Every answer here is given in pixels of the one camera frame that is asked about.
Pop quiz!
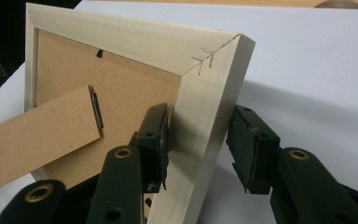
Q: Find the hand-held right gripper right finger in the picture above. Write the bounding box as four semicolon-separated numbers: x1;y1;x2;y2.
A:
225;104;358;224

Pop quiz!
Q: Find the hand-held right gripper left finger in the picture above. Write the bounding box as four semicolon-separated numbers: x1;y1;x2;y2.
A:
85;102;172;224

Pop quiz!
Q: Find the wooden picture frame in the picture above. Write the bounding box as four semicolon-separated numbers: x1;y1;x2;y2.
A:
0;3;256;224

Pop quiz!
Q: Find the white table mat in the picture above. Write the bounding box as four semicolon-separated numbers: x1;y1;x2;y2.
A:
0;0;358;224

